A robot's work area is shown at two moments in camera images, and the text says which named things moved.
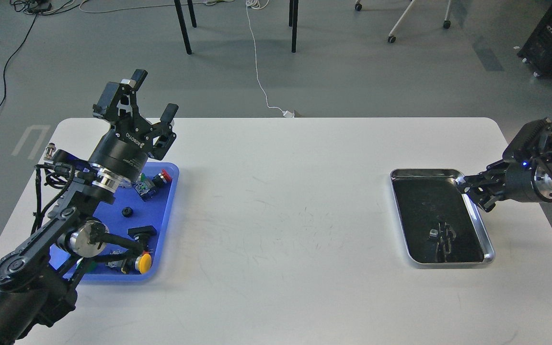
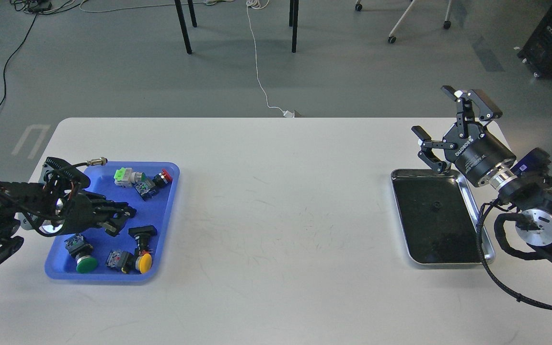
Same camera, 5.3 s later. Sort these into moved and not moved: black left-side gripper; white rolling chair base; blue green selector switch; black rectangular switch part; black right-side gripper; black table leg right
Moved: black left-side gripper; black right-side gripper
Not moved: blue green selector switch; black rectangular switch part; black table leg right; white rolling chair base
